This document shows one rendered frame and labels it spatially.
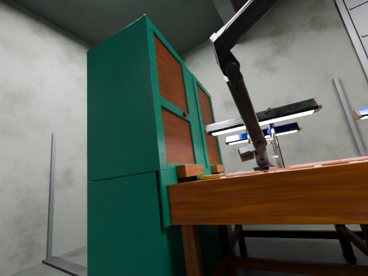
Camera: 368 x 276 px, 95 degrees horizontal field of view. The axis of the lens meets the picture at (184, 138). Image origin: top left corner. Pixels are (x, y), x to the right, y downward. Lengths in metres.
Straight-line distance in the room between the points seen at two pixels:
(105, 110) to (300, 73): 2.86
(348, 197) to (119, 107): 1.10
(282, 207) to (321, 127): 2.38
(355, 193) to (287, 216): 0.22
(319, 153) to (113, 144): 2.68
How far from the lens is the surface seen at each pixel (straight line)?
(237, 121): 1.09
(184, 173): 0.96
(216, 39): 0.57
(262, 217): 0.77
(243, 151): 0.86
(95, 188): 1.18
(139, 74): 1.08
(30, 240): 3.00
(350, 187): 0.79
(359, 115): 1.75
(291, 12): 3.85
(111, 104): 1.17
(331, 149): 3.04
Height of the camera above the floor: 0.80
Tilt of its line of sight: 13 degrees up
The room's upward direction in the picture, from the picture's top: 8 degrees counter-clockwise
